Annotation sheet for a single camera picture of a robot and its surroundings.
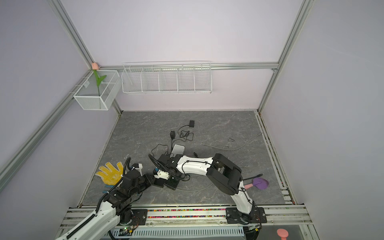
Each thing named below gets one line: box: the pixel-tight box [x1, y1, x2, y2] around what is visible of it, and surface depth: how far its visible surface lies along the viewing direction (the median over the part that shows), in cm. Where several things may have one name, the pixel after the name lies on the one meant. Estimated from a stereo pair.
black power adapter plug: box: [170, 130, 176, 142], surface depth 104 cm
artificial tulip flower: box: [91, 62, 107, 97], surface depth 92 cm
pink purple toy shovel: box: [244, 177, 269, 190], surface depth 85 cm
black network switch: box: [152, 178, 165, 189], surface depth 82 cm
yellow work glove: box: [95, 162, 124, 186], surface depth 89 cm
